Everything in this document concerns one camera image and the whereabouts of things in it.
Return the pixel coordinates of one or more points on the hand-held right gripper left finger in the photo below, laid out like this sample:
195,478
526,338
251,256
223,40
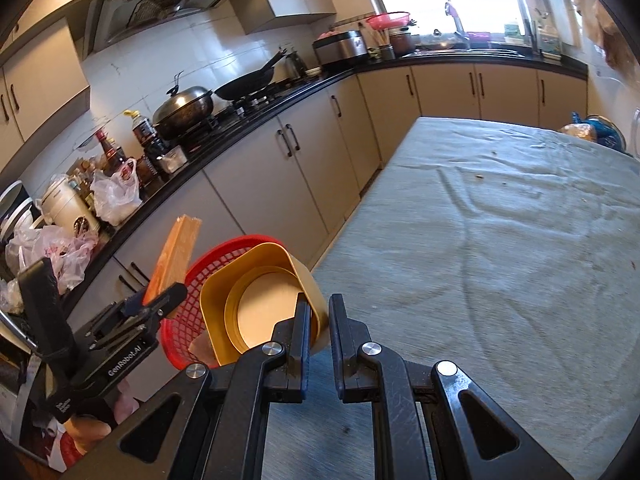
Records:
300,360

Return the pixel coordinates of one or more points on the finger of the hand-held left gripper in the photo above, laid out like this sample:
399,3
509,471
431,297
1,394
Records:
132,302
170,297

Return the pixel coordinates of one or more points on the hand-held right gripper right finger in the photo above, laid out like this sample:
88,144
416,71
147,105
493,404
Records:
336,355

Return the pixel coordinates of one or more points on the red plastic basket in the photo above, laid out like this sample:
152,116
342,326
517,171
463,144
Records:
195,280

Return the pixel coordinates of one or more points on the orange box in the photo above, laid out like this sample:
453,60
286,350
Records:
172,255

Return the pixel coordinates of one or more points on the gold foil tray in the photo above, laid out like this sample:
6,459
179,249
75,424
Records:
250,280

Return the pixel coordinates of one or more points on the person's left forearm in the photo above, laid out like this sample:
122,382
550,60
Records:
67,452

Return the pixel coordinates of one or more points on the person's left hand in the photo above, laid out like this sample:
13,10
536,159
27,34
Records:
90,427

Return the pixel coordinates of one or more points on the translucent plastic bags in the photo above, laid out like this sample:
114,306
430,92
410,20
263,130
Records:
55,250

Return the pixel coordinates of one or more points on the white and black cooker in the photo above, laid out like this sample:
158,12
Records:
15,210

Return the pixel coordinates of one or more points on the white electric cooker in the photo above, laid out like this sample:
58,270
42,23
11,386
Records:
65,205

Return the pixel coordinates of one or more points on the white plastic bag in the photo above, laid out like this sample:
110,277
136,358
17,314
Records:
115,195

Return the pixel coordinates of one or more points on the small metal container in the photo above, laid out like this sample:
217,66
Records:
172,160

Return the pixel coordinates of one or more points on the brown sauce bottle red cap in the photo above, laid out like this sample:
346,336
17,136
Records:
112,152

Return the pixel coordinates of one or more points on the dark bottle yellow cap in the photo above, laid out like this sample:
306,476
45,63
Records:
145,132

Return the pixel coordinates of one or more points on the blue-grey tablecloth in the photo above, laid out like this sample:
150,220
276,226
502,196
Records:
475,260

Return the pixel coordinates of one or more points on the lidded steel wok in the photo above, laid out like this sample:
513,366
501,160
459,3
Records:
182,110

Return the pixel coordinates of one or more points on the beige base cabinets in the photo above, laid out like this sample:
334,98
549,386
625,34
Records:
310,160

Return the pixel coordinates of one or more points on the black gas stove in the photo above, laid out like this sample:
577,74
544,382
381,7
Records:
260,100

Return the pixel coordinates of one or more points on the black frying pan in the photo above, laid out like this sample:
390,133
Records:
245,85

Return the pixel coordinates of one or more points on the glass range hood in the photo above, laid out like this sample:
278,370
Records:
160,5

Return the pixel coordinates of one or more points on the silver rice cooker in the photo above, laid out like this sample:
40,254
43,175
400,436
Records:
340,47

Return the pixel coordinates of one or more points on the chopstick holder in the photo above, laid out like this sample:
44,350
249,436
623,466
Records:
382,47

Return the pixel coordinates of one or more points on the black kitchen countertop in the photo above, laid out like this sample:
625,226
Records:
450,57

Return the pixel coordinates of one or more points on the brown jar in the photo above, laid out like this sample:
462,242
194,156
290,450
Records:
400,42

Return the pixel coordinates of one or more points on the glass lidded pot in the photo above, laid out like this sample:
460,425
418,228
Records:
437,42

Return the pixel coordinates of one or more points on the bagged bread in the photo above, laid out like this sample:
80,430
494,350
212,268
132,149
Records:
580,131

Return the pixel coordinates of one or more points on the pink plastic basin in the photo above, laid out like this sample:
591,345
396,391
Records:
390,20

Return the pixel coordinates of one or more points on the blue bag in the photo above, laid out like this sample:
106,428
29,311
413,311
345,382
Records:
605,132

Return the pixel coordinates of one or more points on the kitchen faucet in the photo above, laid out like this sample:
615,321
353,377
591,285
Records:
452,10

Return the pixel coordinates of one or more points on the hanging plastic bags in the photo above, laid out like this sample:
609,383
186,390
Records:
615,45

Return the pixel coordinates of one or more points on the beige wall cabinets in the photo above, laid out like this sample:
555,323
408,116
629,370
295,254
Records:
45,75

